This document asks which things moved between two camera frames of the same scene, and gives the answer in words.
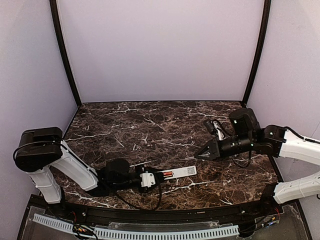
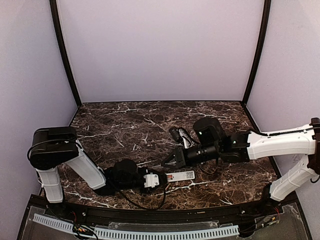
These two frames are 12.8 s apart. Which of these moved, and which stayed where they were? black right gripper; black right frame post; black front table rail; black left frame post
Moved: black right gripper
Stayed: black right frame post; black left frame post; black front table rail
